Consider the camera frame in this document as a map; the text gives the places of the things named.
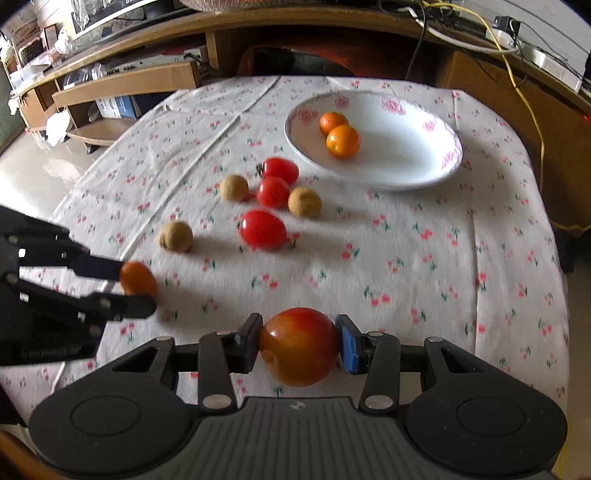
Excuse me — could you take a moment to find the cherry print tablecloth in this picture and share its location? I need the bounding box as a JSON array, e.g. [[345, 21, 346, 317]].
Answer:
[[0, 74, 571, 416]]

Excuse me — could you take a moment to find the white power strip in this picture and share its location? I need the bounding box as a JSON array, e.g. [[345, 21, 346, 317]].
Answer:
[[516, 39, 583, 92]]

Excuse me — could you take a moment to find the thick white cable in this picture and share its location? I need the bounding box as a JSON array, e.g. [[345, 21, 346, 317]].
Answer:
[[406, 7, 519, 57]]

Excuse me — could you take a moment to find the blue and white box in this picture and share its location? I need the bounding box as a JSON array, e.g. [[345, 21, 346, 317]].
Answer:
[[93, 94, 142, 119]]

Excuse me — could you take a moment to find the black power adapter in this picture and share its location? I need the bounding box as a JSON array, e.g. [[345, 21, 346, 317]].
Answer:
[[493, 15, 522, 38]]

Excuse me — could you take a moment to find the wooden TV cabinet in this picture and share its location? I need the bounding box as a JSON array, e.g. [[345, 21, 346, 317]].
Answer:
[[0, 4, 591, 278]]

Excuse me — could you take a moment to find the yellow cable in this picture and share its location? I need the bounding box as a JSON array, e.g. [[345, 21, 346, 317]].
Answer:
[[455, 0, 591, 233]]

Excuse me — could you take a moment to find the red cherry tomato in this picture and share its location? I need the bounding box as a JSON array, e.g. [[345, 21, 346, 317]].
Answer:
[[257, 157, 300, 186], [239, 210, 288, 251], [256, 176, 291, 209]]

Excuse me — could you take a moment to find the black television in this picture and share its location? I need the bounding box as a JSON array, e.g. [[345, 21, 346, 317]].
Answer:
[[69, 0, 183, 40]]

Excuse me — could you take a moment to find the white floral plate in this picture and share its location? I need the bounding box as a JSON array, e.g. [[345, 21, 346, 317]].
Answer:
[[284, 90, 464, 191]]

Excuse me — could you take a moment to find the round bright orange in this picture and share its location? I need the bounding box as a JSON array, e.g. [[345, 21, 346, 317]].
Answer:
[[326, 125, 361, 160]]

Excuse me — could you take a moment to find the large red tomato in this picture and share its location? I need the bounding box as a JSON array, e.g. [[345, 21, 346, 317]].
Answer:
[[259, 308, 341, 387]]

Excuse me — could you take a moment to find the small oval kumquat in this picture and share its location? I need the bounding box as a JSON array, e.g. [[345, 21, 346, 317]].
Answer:
[[119, 261, 158, 298]]

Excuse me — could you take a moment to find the small dark orange mandarin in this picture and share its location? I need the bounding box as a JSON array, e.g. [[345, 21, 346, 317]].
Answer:
[[320, 112, 350, 137]]

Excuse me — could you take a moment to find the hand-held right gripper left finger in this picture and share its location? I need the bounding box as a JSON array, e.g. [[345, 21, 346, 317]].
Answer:
[[112, 312, 264, 413]]

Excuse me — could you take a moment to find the grey set-top box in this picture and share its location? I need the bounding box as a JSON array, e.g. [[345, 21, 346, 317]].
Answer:
[[102, 45, 209, 78]]

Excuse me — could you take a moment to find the brown longan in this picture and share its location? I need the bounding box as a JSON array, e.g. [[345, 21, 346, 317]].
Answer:
[[287, 186, 322, 219], [159, 221, 194, 254], [219, 174, 250, 202]]

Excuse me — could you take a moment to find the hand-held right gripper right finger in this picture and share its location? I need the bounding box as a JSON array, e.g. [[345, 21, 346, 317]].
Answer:
[[336, 314, 481, 414]]

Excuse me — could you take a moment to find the red and dark cloth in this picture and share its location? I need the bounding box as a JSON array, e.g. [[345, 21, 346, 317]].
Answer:
[[237, 43, 360, 80]]

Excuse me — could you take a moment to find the white plastic bag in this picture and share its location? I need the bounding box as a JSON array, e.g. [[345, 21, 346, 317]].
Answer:
[[45, 112, 73, 147]]

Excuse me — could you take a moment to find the black hanging cable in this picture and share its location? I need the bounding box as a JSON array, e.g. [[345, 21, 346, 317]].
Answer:
[[405, 0, 429, 83]]

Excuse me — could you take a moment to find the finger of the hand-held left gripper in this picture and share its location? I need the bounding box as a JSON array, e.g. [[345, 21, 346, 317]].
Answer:
[[0, 276, 157, 343], [0, 205, 125, 282]]

